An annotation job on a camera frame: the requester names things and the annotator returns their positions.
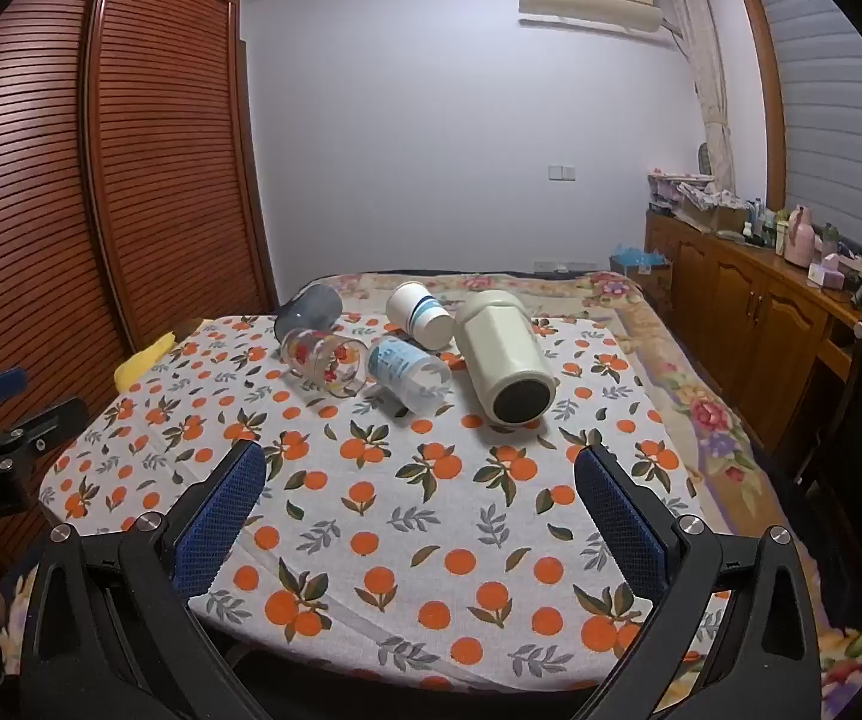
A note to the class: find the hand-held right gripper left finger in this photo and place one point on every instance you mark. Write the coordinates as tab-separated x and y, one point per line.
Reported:
227	511

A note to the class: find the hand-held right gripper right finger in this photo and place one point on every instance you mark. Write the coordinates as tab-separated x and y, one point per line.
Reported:
620	519

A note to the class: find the red flower glass cup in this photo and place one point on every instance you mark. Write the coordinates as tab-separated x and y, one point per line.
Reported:
322	361

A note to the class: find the large cream thermos cup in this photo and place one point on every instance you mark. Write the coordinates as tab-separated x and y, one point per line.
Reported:
502	349

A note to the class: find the dark grey plastic cup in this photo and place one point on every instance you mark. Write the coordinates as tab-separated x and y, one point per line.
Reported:
309	311

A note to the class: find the clear blue print plastic cup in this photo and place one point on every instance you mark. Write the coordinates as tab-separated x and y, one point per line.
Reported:
408	371

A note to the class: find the striped white paper cup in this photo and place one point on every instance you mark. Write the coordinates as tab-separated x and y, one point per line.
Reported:
417	315

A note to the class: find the yellow cloth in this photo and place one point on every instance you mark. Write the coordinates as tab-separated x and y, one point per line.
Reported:
142	364

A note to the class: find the floral blanket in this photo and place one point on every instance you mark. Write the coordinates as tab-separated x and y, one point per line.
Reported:
701	405

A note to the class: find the orange fruit print tablecloth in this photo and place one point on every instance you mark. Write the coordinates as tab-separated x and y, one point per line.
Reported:
401	510

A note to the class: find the brown slatted wooden wardrobe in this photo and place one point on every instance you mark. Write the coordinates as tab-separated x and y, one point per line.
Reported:
101	180

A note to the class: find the wooden sideboard cabinet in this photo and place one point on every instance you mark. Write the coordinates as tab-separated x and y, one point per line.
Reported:
746	315

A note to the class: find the blue plastic bag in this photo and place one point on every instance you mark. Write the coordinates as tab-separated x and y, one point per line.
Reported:
639	259

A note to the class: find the floral cardboard box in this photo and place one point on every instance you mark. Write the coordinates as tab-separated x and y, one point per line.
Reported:
690	199

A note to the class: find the pink jug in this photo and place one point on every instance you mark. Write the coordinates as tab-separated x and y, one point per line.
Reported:
800	236

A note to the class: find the cream patterned curtain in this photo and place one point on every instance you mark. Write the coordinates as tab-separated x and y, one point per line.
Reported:
708	90

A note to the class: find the window blind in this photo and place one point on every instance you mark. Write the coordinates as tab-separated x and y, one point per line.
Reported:
829	112

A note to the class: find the white wall power strip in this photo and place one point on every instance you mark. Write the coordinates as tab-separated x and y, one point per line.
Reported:
566	265

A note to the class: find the white wall switch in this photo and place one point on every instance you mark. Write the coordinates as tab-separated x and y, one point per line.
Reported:
562	171

